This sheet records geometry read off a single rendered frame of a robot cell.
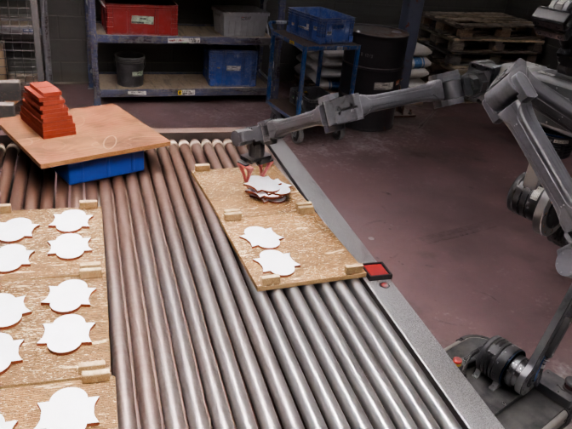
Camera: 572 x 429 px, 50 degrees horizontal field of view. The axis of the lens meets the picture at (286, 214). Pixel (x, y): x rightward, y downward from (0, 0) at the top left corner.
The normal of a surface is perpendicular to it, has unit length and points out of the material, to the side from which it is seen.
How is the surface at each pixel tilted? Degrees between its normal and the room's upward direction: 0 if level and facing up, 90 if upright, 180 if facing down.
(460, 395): 0
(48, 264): 0
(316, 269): 0
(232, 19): 96
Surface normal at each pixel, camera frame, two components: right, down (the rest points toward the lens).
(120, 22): 0.35, 0.47
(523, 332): 0.09, -0.88
